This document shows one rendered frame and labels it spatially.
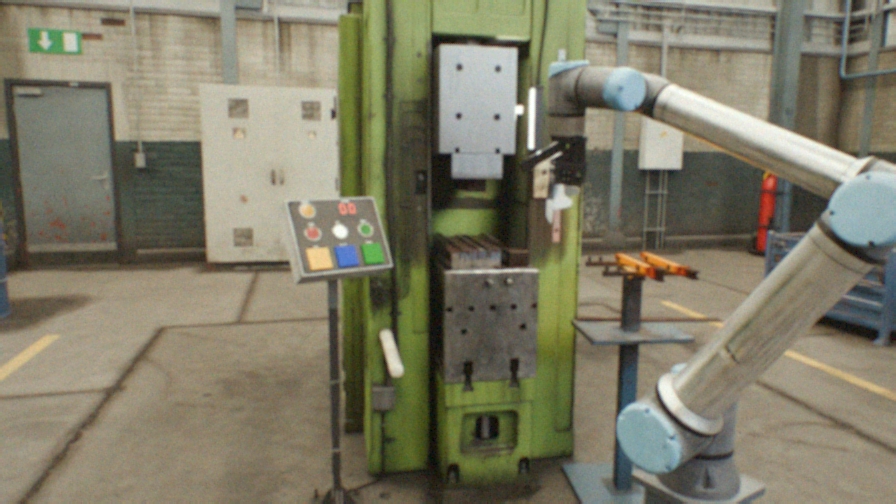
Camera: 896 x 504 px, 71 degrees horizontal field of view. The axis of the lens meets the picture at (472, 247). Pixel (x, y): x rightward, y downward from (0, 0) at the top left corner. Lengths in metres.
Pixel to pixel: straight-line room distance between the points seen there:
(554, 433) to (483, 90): 1.54
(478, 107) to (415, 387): 1.19
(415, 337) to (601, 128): 6.91
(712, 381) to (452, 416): 1.46
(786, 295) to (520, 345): 1.49
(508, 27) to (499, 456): 1.74
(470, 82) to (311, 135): 5.26
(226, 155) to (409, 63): 5.25
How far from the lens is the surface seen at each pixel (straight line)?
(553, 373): 2.85
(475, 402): 2.57
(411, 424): 2.77
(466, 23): 2.62
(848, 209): 1.16
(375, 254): 2.24
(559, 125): 1.47
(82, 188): 8.62
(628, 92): 1.39
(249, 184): 7.61
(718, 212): 10.30
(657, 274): 2.29
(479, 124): 2.44
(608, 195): 9.29
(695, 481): 1.58
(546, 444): 2.97
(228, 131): 7.63
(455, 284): 2.41
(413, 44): 2.57
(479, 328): 2.47
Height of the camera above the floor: 1.36
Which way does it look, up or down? 8 degrees down
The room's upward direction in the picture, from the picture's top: 1 degrees clockwise
